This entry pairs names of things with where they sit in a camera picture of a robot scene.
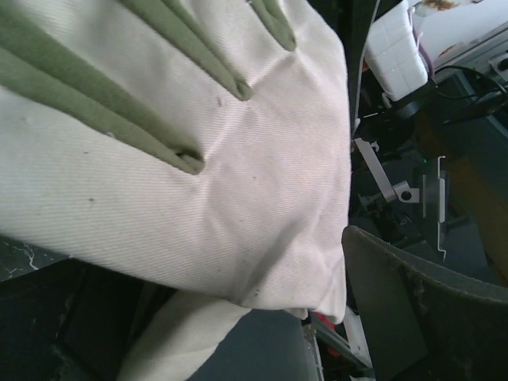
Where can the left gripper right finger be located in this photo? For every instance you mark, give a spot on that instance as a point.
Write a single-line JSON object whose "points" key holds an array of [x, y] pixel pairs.
{"points": [[421, 320]]}

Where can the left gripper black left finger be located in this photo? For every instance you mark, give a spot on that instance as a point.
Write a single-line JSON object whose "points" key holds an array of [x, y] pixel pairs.
{"points": [[67, 321]]}

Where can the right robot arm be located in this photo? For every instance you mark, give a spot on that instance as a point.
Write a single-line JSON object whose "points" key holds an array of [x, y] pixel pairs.
{"points": [[397, 59]]}

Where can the white grey glove right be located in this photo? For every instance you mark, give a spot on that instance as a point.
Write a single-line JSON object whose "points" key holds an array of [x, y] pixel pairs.
{"points": [[181, 337]]}

